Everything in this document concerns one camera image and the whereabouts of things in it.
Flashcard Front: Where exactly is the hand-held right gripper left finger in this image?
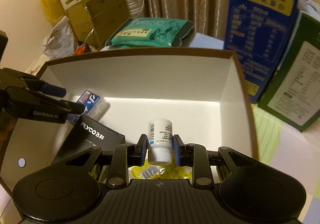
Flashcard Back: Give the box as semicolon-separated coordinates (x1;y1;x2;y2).
51;134;148;189

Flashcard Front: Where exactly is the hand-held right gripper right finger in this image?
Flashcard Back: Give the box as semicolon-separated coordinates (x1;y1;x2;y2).
173;134;260;188

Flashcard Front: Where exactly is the brown cardboard carton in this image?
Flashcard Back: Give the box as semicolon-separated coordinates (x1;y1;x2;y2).
86;0;131;50

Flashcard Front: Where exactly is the green carton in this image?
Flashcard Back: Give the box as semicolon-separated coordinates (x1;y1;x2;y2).
257;0;320;133

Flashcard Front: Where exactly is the yellow pouch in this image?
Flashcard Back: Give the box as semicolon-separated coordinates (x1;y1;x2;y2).
129;163;193;182

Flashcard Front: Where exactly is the orange small item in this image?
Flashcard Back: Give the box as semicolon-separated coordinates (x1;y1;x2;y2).
75;42;88;56

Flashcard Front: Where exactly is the metal spoon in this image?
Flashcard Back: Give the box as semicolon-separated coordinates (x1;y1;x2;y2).
84;28;96;45

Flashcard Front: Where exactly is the white ribbed stack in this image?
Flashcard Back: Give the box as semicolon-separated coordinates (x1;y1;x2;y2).
124;0;146;18

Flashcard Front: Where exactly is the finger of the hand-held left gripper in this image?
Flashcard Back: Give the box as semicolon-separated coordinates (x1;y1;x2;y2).
37;91;85;115
40;83;67;97

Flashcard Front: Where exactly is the silver foil bag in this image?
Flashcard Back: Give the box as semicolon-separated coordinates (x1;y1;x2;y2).
43;16;80;61

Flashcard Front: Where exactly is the cream floral cloth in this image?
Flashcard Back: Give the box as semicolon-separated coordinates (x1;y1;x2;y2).
24;52;49;75

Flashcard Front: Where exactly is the brown cardboard box white inside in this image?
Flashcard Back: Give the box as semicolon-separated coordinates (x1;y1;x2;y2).
0;47;259;198

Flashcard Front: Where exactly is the clear cotton swab box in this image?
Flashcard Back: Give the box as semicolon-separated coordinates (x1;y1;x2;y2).
67;89;110;125

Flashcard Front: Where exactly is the teal printed packet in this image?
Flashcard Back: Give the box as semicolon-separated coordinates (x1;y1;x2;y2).
111;17;194;48

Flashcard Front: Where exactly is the black shaver box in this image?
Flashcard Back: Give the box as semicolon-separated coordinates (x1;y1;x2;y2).
51;113;125;165

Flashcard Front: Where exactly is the pastel checked tablecloth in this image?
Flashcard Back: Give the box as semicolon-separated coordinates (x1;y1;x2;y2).
194;32;320;217

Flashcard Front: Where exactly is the blue milk carton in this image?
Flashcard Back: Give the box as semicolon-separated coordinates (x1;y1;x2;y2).
223;0;301;104

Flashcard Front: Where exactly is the white pill bottle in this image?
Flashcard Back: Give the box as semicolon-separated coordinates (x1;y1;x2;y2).
147;118;174;165

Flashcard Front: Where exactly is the carton with white handle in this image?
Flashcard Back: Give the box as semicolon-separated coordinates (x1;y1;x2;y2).
59;0;96;42

